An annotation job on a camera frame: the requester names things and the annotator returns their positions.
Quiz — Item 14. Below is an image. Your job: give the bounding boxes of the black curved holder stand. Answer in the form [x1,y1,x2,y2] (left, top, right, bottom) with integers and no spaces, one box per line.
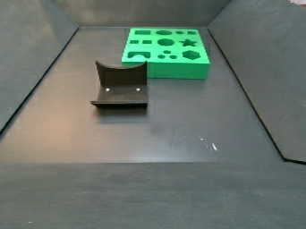
[90,62,148,107]

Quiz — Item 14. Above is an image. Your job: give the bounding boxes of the green shape sorter block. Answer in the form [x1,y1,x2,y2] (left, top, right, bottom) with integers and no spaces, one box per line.
[120,28,209,80]

